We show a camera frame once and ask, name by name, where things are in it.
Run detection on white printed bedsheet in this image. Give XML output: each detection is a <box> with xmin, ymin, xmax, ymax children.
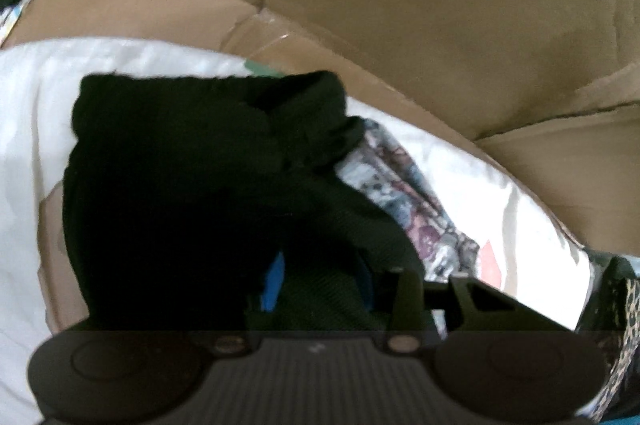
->
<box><xmin>0</xmin><ymin>36</ymin><xmax>601</xmax><ymax>425</ymax></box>

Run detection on leopard print folded garment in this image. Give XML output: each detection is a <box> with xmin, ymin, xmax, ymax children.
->
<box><xmin>592</xmin><ymin>255</ymin><xmax>640</xmax><ymax>421</ymax></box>

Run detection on cardboard box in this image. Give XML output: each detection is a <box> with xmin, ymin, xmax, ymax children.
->
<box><xmin>0</xmin><ymin>0</ymin><xmax>640</xmax><ymax>251</ymax></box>

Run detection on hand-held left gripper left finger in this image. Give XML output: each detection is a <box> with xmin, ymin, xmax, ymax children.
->
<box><xmin>212</xmin><ymin>250</ymin><xmax>287</xmax><ymax>353</ymax></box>

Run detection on black knit bear print garment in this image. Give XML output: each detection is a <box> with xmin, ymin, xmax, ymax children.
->
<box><xmin>62</xmin><ymin>70</ymin><xmax>486</xmax><ymax>336</ymax></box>

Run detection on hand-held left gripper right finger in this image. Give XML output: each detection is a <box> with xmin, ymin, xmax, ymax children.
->
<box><xmin>356</xmin><ymin>260</ymin><xmax>575</xmax><ymax>353</ymax></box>

